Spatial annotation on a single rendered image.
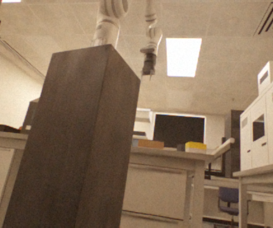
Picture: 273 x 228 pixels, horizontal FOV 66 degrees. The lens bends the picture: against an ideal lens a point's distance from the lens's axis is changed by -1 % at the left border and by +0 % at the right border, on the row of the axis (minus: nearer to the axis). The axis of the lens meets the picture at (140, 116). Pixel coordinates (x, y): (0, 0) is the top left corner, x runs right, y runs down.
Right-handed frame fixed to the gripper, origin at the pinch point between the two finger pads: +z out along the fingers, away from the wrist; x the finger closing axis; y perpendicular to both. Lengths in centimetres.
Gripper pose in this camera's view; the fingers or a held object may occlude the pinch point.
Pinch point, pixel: (145, 81)
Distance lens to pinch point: 122.5
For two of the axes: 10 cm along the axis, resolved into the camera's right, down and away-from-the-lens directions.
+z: -1.3, 9.5, -2.9
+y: 3.8, 3.2, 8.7
